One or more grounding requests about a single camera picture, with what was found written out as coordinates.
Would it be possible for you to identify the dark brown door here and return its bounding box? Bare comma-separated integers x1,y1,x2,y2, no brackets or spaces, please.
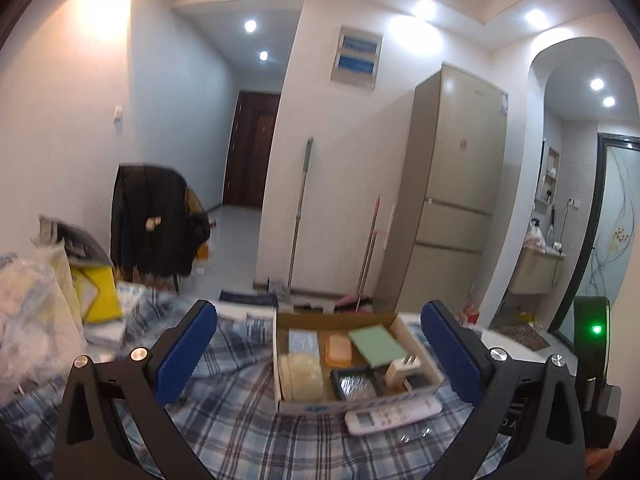
223,91,281,209

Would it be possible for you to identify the grey electrical panel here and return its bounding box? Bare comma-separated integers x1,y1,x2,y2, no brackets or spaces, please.
330,25,384,92

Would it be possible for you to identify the round cream jar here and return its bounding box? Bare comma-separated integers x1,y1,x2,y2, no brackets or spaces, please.
277,352,325,402

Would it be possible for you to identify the grey handled mop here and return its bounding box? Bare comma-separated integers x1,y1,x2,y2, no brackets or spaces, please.
252,136,316,297

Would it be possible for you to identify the wall niche shelf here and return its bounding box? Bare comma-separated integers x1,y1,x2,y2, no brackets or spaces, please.
537,145,561,206

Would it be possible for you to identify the pink broom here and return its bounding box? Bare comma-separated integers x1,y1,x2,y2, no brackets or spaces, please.
334,195,382,313

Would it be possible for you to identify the white remote control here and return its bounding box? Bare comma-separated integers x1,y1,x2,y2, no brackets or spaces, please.
345,394,443,436

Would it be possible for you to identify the patterned floor mat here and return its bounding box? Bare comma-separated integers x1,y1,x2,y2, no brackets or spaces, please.
492,324,551,353

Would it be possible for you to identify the grey blue packet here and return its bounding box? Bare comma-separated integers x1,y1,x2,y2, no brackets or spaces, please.
287,330,322,358

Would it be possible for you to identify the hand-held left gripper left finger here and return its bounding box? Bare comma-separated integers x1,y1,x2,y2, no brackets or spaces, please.
52,299,219,480

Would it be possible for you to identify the beige refrigerator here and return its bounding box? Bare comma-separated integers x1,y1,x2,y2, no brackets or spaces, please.
372,62,508,313

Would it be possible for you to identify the black jacket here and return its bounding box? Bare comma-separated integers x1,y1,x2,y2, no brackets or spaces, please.
111,162,212,281

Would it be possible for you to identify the wooden chair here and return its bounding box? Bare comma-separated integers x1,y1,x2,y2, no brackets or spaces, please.
170,184,207,296

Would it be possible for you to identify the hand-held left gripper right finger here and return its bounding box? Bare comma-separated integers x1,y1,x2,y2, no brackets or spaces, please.
419,299,587,480

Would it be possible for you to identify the dark blue cloth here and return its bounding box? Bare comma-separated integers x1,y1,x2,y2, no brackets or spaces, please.
220,287,278,311

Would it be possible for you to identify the green card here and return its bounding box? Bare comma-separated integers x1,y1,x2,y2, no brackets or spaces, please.
348,324,407,368

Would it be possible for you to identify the clear plastic bag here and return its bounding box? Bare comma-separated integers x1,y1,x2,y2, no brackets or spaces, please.
0,250,88,401

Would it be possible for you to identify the pink cloth bundle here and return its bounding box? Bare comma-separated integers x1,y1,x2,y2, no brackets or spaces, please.
524,222,547,253

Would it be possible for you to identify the white flat box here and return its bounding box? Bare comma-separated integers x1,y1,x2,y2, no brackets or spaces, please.
85,320,127,349

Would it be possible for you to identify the white power adapter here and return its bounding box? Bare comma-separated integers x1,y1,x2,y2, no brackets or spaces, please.
384,353,426,386

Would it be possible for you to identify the black tray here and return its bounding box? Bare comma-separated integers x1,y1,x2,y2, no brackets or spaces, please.
330,367,386,401

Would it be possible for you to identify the frosted glass door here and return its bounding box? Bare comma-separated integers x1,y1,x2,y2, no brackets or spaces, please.
547,132,640,346

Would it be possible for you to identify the wash basin cabinet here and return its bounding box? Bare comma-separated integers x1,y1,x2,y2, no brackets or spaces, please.
509,247,566,296

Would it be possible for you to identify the yellow package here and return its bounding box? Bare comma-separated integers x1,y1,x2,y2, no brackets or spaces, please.
70,265,123,323

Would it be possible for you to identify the blue plaid cloth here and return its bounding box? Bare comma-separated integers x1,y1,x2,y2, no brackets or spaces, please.
0,285,516,480

